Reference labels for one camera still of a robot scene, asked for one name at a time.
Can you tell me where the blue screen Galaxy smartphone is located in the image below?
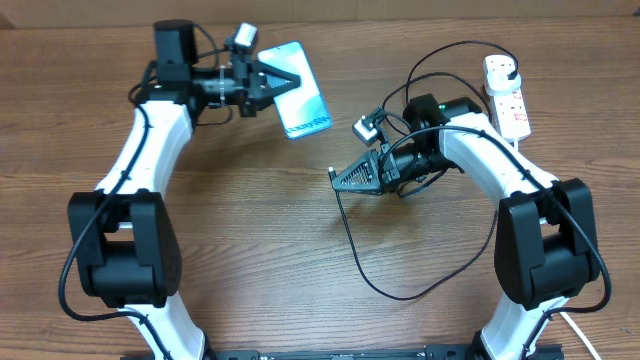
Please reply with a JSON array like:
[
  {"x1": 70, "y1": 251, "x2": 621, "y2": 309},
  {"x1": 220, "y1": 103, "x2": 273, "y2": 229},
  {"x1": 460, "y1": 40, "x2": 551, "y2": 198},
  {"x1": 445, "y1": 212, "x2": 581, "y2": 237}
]
[{"x1": 257, "y1": 41, "x2": 332, "y2": 139}]

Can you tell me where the black USB charging cable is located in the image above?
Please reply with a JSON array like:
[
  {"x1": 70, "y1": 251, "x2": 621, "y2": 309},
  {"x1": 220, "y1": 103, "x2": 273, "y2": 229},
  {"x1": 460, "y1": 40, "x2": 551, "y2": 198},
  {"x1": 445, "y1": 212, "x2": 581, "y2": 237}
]
[{"x1": 328, "y1": 40, "x2": 521, "y2": 302}]

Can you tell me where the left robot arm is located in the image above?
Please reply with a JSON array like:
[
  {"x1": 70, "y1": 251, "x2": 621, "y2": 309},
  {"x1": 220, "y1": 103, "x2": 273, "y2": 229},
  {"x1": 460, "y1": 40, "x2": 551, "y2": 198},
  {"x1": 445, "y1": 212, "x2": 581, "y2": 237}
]
[{"x1": 62, "y1": 19, "x2": 301, "y2": 359}]

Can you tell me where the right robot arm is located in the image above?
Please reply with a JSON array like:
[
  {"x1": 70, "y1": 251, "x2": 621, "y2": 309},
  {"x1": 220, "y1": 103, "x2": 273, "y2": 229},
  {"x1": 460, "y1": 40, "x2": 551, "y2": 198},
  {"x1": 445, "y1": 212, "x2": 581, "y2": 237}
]
[{"x1": 329, "y1": 94, "x2": 611, "y2": 359}]

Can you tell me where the white charger plug adapter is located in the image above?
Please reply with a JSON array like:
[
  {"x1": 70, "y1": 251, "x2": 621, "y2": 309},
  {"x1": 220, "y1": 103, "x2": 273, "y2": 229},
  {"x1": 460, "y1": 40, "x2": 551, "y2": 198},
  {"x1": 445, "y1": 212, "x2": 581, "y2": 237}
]
[{"x1": 484, "y1": 70, "x2": 522, "y2": 97}]

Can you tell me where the white power strip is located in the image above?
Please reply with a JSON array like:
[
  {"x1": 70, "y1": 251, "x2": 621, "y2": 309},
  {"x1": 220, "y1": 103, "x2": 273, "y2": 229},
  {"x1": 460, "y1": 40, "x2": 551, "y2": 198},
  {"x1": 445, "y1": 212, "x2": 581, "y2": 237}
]
[{"x1": 483, "y1": 54, "x2": 531, "y2": 146}]

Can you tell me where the white power strip cord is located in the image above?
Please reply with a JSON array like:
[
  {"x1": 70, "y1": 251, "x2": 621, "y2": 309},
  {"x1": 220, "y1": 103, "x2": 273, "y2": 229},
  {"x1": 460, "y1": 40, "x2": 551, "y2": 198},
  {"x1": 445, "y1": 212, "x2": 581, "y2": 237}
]
[{"x1": 512, "y1": 139, "x2": 603, "y2": 360}]

